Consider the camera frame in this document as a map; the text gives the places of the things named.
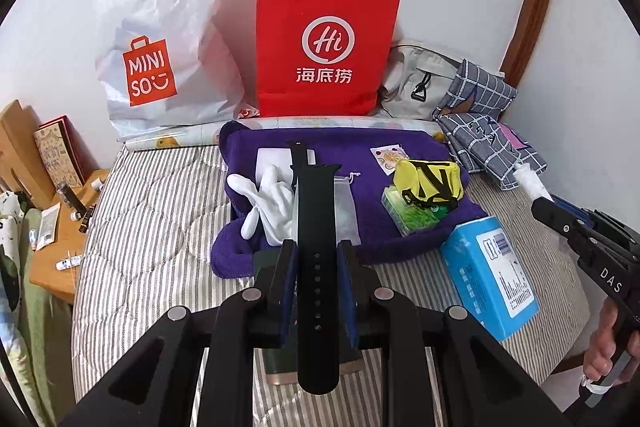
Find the wooden bedside table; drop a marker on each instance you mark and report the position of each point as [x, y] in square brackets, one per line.
[69, 242]

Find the brown wooden door frame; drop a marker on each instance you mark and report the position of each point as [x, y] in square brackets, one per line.
[524, 39]

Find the white rectangular box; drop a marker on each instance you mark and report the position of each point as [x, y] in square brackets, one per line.
[274, 163]

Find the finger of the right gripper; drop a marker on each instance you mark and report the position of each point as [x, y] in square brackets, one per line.
[553, 217]
[578, 213]

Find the patterned small card packet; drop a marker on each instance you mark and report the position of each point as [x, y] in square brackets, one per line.
[388, 156]

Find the blue tissue pack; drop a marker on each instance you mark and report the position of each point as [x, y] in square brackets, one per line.
[489, 277]

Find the brown framed book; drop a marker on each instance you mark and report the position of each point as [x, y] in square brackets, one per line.
[55, 144]

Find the beige backpack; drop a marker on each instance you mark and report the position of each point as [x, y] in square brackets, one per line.
[424, 83]

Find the dark green box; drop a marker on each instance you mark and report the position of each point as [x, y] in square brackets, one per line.
[281, 364]

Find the wooden headboard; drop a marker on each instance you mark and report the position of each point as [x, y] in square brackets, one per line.
[22, 169]

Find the green wet wipes pack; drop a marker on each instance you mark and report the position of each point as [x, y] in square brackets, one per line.
[410, 218]

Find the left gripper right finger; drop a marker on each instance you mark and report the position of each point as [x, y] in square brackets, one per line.
[356, 284]

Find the person right hand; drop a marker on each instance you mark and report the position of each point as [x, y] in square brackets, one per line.
[598, 358]

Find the striped bed quilt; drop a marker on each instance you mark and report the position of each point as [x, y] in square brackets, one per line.
[147, 249]

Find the yellow pouch with black strap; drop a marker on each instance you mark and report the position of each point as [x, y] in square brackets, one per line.
[427, 184]

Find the white tissue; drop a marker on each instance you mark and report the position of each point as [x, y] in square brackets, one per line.
[530, 183]

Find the red paper bag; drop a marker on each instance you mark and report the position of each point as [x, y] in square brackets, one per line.
[321, 57]

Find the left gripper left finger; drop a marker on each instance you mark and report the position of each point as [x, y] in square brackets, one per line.
[275, 272]

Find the grey plaid cloth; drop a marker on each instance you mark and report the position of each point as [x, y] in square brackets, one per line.
[469, 115]

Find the white mesh drawstring bag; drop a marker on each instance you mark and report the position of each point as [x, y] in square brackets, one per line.
[346, 223]

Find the white cotton glove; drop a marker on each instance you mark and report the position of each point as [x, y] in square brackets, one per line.
[272, 205]

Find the white Miniso plastic bag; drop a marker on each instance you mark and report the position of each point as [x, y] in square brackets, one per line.
[164, 64]

